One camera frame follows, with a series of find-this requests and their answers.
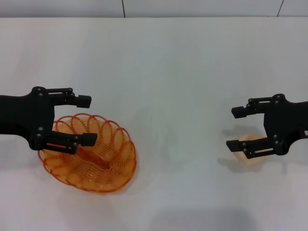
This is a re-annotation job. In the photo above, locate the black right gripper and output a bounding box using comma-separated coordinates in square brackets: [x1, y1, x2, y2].
[226, 94, 308, 160]

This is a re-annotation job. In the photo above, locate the orange plastic wire basket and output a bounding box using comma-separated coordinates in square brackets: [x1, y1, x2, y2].
[38, 113, 137, 193]

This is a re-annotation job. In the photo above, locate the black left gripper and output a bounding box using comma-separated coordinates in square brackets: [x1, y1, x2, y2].
[0, 86, 98, 154]

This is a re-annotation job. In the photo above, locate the pale round steamed bun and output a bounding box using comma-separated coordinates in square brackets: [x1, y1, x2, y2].
[232, 133, 265, 166]

